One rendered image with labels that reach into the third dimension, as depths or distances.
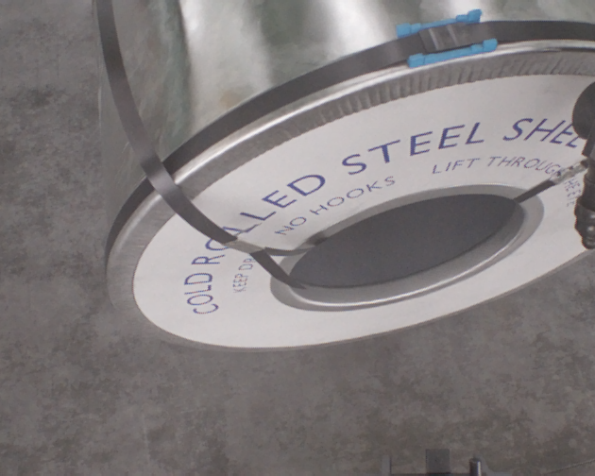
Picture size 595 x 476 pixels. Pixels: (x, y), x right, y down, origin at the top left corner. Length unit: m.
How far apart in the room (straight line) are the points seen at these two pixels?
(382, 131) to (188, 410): 1.36
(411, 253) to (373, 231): 0.11
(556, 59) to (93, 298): 1.74
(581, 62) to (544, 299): 1.40
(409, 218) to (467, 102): 0.77
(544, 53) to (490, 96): 0.09
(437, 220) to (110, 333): 1.18
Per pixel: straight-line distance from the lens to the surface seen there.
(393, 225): 1.53
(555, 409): 2.05
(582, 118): 0.75
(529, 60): 0.77
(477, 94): 0.79
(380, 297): 1.45
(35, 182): 2.47
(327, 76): 0.71
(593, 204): 0.80
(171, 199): 0.80
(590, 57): 0.83
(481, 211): 1.42
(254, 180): 0.81
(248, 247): 0.87
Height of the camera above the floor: 1.89
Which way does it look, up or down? 65 degrees down
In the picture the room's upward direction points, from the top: 8 degrees counter-clockwise
